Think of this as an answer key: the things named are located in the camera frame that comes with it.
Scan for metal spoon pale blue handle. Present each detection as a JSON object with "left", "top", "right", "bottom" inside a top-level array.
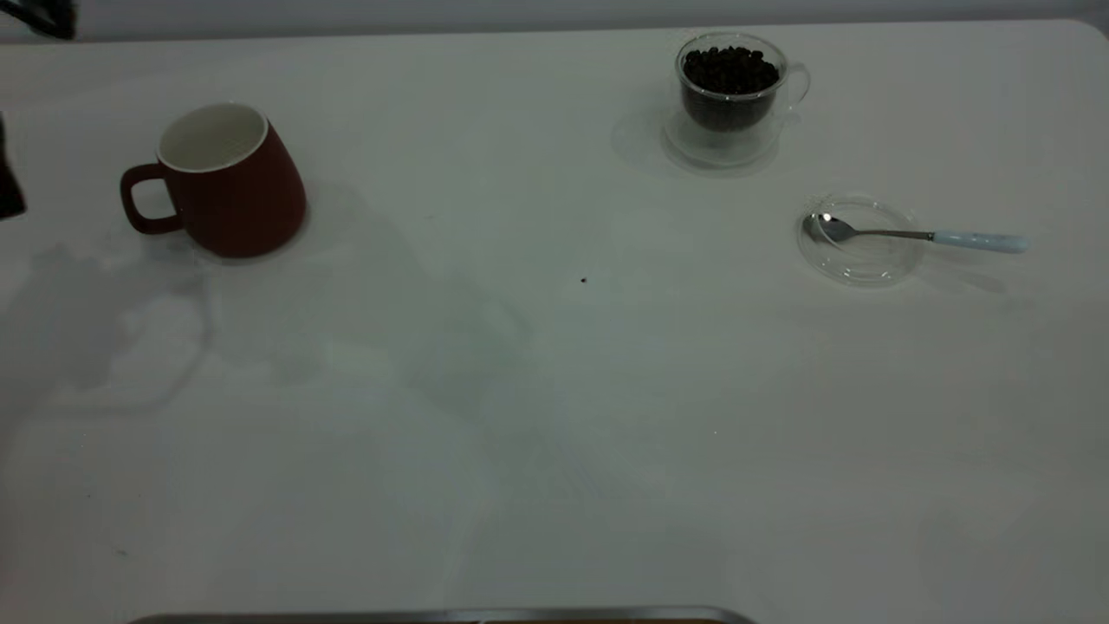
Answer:
[{"left": 801, "top": 212, "right": 1029, "bottom": 255}]

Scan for clear round glass dish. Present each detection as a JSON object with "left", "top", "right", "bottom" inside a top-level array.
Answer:
[{"left": 795, "top": 195, "right": 924, "bottom": 288}]

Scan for clear glass cup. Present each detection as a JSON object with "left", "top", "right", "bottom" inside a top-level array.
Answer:
[{"left": 663, "top": 33, "right": 812, "bottom": 168}]

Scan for dark coffee beans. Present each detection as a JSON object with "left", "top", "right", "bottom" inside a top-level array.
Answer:
[{"left": 682, "top": 46, "right": 781, "bottom": 133}]

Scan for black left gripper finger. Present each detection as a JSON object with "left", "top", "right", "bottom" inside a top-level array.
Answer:
[
  {"left": 0, "top": 0, "right": 77, "bottom": 41},
  {"left": 0, "top": 113, "right": 27, "bottom": 220}
]

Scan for red ceramic mug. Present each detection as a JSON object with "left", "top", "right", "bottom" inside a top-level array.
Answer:
[{"left": 120, "top": 102, "right": 308, "bottom": 259}]

